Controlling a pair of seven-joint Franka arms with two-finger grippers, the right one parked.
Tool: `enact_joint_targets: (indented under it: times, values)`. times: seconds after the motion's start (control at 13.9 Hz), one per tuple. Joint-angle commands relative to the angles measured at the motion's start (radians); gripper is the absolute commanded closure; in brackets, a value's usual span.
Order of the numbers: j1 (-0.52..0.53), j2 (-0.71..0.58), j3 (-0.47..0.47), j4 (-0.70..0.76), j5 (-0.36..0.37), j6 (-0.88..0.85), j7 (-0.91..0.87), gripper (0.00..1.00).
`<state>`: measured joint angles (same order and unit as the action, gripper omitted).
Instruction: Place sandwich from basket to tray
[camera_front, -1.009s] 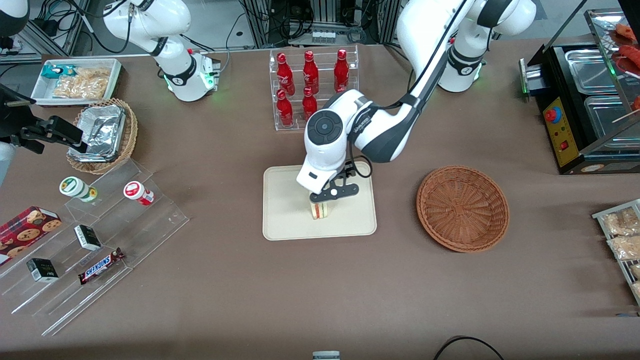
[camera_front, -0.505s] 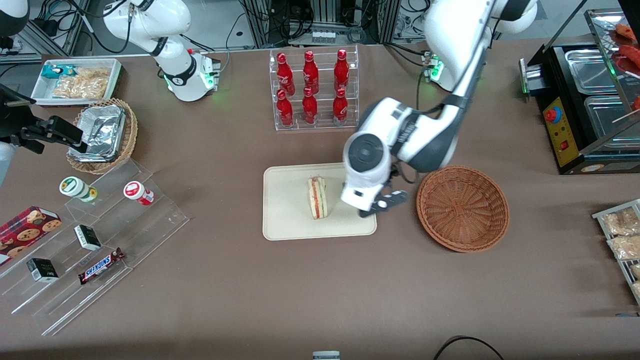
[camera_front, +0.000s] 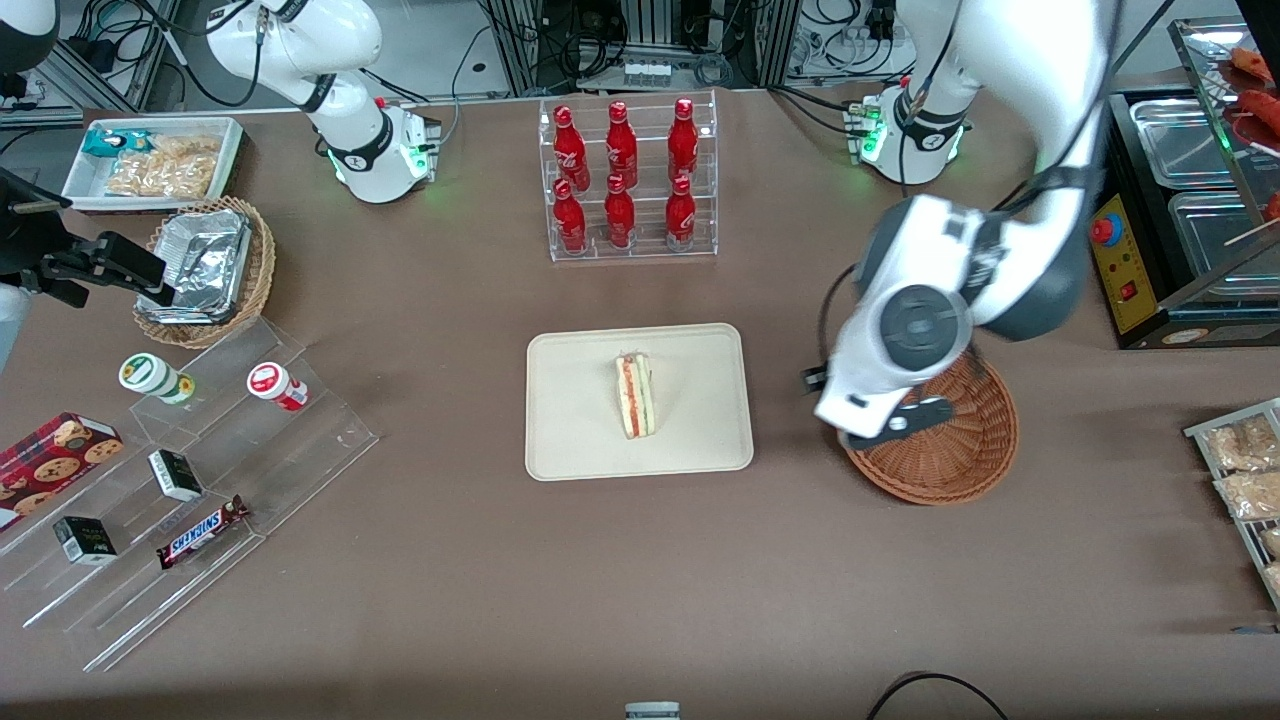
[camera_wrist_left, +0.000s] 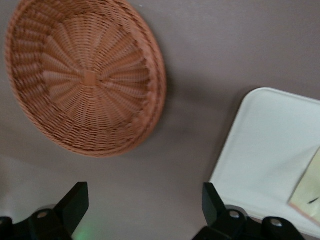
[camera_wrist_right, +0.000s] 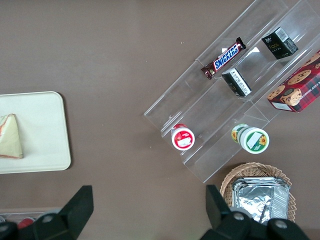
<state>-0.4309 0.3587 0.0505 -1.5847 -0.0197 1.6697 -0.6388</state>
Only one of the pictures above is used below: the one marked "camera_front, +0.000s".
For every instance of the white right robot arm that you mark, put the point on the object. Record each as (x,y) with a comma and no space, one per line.
(350,100)

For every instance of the aluminium foil container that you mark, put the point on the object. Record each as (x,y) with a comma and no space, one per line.
(200,260)

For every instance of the red cola bottle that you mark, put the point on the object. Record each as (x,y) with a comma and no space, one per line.
(569,145)
(680,215)
(683,140)
(569,220)
(620,145)
(619,215)

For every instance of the triangular sandwich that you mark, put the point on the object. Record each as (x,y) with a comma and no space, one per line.
(636,400)

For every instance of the white grey device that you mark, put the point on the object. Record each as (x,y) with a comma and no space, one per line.
(652,711)

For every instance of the white power strip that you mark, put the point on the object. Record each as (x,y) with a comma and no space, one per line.
(647,72)

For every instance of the round brown wicker basket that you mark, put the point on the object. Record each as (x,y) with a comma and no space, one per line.
(960,460)

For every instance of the black food warmer appliance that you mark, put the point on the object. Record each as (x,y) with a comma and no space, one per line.
(1120,265)

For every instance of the green lid small bottle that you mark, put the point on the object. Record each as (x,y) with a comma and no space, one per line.
(150,375)

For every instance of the aluminium frame structure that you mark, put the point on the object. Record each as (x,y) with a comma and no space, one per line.
(520,50)

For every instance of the small black box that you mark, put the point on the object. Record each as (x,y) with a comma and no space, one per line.
(85,540)
(175,475)

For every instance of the red lid small bottle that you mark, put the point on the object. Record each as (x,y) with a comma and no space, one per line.
(272,383)

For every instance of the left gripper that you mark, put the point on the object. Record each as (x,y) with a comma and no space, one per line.
(811,378)

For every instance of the steel food pan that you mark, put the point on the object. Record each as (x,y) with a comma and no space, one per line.
(1185,145)
(1215,235)

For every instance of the clear bag of crackers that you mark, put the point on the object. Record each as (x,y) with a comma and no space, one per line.
(165,170)

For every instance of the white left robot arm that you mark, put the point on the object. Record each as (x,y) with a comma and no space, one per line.
(1030,80)

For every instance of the white rectangular bin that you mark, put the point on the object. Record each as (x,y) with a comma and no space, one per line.
(85,185)

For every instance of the clear acrylic stepped display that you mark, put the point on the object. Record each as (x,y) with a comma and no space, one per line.
(300,450)

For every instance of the snickers chocolate bar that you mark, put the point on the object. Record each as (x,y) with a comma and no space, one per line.
(200,533)

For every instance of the clear snack bag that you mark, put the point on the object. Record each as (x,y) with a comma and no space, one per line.
(1272,542)
(1250,495)
(1240,445)

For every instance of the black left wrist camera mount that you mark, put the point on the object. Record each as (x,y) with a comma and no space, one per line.
(915,415)

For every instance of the teal snack packet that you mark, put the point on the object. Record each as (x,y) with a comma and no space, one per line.
(105,143)

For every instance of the clear acrylic bottle rack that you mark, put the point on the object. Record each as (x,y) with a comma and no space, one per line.
(700,250)

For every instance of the red cookie box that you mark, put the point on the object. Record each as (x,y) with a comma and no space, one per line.
(50,465)

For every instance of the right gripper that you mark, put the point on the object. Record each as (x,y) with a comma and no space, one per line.
(22,243)

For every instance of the light wicker basket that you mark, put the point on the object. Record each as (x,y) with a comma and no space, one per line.
(262,260)

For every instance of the small blue object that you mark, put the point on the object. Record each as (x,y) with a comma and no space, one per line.
(1255,629)

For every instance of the beige rectangular tray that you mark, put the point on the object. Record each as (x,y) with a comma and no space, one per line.
(580,410)

